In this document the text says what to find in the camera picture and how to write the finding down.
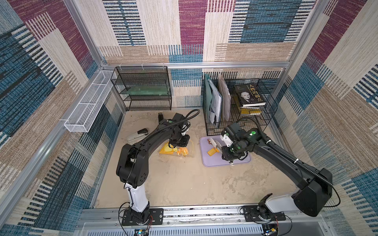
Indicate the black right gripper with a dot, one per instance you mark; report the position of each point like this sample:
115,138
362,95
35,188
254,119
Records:
231,156

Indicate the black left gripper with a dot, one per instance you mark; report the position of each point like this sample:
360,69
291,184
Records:
187,138

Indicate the clear duck resealable bag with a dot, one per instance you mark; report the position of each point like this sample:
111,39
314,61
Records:
167,149

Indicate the metal tongs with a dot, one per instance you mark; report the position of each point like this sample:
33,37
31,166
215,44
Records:
217,145

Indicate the rectangular yellow biscuit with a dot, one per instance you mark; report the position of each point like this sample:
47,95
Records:
212,151

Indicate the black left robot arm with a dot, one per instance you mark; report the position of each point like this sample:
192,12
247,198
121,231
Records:
133,164

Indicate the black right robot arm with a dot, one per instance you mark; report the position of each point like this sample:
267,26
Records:
314,187

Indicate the lilac plastic tray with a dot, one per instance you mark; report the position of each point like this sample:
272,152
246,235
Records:
215,160

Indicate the grey stapler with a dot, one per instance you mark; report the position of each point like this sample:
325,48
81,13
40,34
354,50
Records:
141,134

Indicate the white paper sheets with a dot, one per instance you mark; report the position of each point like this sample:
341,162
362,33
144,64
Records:
216,104

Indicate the yellow book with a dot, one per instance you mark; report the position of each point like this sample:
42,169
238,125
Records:
246,111

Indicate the green folder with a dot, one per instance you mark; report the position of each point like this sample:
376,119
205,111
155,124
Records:
207,96

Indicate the brown envelope folder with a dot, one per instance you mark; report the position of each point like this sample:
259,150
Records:
226,98

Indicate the black portrait book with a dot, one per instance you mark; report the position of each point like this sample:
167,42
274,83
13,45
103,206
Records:
249,95

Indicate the black wire file organizer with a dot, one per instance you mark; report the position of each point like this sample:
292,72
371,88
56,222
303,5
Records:
268,110

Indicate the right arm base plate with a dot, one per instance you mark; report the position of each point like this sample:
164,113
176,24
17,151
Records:
260,214

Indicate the black wire shelf rack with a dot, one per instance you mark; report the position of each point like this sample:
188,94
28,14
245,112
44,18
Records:
143,88

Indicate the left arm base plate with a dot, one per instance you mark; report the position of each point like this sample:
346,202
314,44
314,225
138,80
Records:
133,218

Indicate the white mesh wall basket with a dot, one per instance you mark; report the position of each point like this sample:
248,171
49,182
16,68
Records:
86,111

